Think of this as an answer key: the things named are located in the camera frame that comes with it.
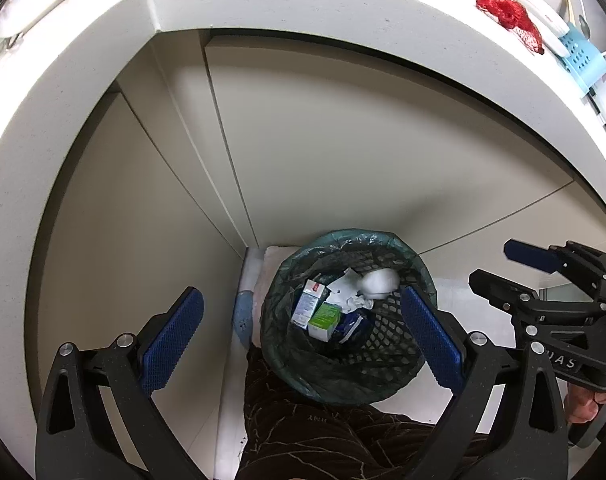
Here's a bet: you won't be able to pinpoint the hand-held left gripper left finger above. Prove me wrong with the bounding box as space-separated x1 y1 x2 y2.
34 286 206 480

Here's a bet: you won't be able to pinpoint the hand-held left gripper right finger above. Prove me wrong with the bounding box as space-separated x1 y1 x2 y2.
400 285 570 480

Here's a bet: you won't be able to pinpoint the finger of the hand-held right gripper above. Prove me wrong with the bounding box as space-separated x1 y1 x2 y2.
503 239 606 306
469 269 601 333

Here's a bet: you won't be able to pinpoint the mesh bin with green bag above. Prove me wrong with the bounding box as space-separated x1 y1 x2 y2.
259 229 439 406

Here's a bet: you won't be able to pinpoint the white rounded cup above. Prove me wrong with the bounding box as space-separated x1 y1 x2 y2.
358 267 401 298

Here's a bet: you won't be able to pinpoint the white tissue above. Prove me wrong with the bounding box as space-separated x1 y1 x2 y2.
325 267 375 313

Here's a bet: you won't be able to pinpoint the green and white box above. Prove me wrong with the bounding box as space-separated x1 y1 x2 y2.
308 301 343 342

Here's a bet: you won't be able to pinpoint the red mesh net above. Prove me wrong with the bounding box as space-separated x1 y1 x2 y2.
476 0 545 56

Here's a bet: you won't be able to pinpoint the person's right hand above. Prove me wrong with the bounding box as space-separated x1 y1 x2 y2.
563 387 606 426

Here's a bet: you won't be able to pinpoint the light blue round object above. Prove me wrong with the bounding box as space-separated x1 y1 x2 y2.
233 290 256 346

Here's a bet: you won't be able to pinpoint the blue and white wrapper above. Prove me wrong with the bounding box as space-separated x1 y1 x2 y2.
335 310 371 343

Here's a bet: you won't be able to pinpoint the small blue and white carton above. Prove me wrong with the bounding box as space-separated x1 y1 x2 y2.
290 280 329 328

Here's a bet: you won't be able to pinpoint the brown patterned pants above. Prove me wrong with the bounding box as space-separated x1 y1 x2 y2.
238 347 489 480

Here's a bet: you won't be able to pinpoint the blue plastic utensil holder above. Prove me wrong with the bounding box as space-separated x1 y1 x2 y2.
557 25 606 98

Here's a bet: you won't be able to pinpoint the beige kitchen cabinet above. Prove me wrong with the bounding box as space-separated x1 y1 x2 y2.
25 27 606 480

